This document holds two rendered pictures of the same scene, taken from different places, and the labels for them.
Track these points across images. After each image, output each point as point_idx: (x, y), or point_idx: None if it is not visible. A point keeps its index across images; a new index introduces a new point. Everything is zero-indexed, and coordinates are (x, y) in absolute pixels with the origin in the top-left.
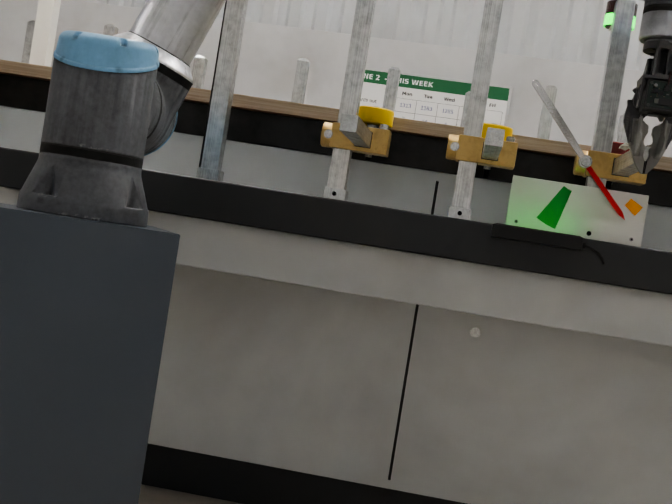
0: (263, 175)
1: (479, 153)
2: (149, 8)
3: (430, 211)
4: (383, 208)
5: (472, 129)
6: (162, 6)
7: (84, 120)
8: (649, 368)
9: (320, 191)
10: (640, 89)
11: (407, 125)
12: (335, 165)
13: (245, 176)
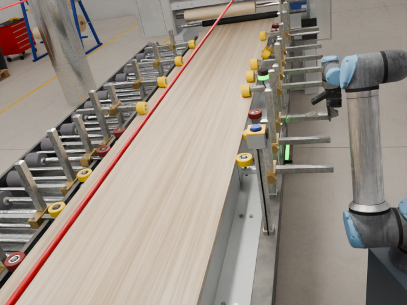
0: (226, 215)
1: (278, 144)
2: (381, 190)
3: (238, 172)
4: (281, 183)
5: (276, 139)
6: (383, 186)
7: None
8: None
9: (231, 200)
10: (341, 103)
11: (238, 153)
12: (275, 185)
13: (225, 222)
